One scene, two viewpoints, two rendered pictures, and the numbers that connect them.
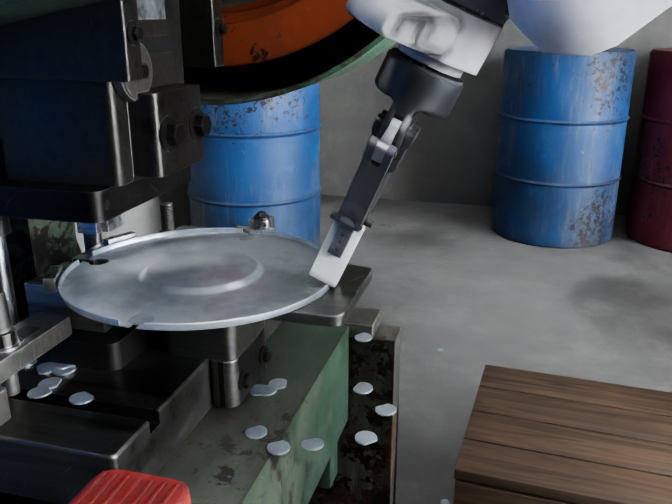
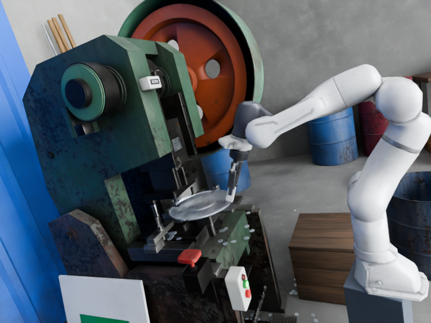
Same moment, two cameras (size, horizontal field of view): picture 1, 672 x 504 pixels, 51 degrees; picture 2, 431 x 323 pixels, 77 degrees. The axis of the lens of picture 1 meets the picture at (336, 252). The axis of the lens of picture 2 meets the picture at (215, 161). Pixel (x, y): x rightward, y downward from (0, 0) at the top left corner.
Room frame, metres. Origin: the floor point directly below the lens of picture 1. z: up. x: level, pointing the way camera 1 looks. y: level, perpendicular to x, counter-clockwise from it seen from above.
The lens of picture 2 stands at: (-0.39, -0.17, 1.22)
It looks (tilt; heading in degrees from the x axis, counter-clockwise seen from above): 13 degrees down; 11
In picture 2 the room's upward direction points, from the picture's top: 14 degrees counter-clockwise
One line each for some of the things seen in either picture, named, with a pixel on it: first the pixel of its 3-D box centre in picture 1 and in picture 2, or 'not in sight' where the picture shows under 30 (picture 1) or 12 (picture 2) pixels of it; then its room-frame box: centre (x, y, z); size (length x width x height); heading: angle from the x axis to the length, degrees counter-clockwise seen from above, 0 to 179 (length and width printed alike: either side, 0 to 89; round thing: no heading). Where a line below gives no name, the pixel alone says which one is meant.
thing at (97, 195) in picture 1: (87, 191); (172, 190); (0.74, 0.27, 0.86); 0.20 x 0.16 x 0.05; 165
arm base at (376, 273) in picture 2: not in sight; (387, 263); (0.51, -0.51, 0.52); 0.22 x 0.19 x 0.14; 58
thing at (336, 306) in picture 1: (247, 331); (215, 216); (0.70, 0.10, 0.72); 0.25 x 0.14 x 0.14; 75
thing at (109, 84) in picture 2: not in sight; (94, 98); (0.51, 0.35, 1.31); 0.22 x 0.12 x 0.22; 75
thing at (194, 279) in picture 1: (202, 270); (201, 204); (0.71, 0.14, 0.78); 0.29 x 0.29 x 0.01
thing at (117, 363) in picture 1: (101, 311); (180, 217); (0.74, 0.27, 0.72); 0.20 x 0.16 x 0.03; 165
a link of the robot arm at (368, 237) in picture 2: not in sight; (367, 207); (0.56, -0.48, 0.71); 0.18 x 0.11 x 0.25; 162
